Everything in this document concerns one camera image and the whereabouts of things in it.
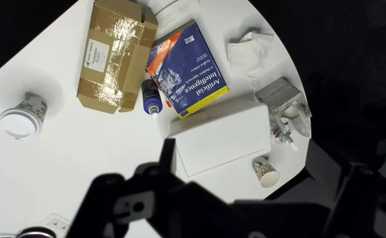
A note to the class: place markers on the brown cardboard box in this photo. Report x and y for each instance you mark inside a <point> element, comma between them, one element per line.
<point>114,54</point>

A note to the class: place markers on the paper coffee cup white lid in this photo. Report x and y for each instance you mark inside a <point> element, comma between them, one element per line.
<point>21,120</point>

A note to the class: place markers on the white container with lid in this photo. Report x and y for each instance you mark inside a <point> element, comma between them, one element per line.
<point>224,140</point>

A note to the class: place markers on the small open paper cup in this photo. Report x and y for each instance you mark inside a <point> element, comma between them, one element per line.
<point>266,173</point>

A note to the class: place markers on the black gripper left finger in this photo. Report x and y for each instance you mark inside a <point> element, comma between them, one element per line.
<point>157,207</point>

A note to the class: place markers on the small purple bottle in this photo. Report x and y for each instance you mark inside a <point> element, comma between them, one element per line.
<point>151,100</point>

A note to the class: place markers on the blue and yellow book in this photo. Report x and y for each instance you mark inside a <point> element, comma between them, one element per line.
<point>188,71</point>

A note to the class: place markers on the white napkin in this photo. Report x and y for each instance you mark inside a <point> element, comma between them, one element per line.
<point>247,54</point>

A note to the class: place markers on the small orange tab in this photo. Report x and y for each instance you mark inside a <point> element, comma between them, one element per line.
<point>169,105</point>

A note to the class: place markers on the white table power outlet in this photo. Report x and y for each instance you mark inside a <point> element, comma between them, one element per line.
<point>56,224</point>

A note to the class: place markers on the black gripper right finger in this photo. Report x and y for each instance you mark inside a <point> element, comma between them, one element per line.
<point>369,207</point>

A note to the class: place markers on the round black speaker puck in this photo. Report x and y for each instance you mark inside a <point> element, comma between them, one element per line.
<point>32,233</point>

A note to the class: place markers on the grey metal clip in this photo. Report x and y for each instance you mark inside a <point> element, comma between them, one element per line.
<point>280,100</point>

